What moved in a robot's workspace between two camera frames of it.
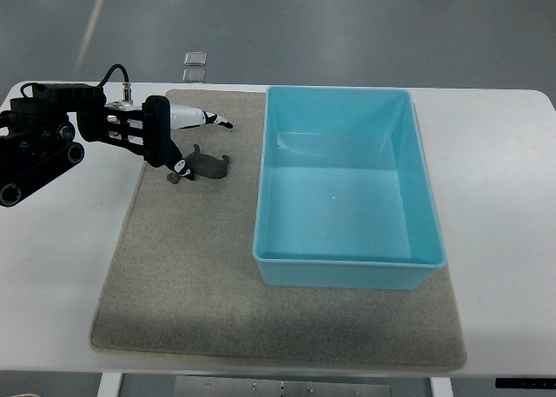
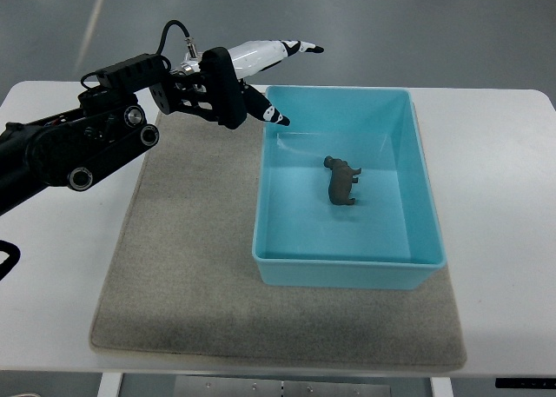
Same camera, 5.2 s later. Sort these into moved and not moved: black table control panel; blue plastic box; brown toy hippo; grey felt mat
Moved: brown toy hippo
Not moved: blue plastic box; black table control panel; grey felt mat
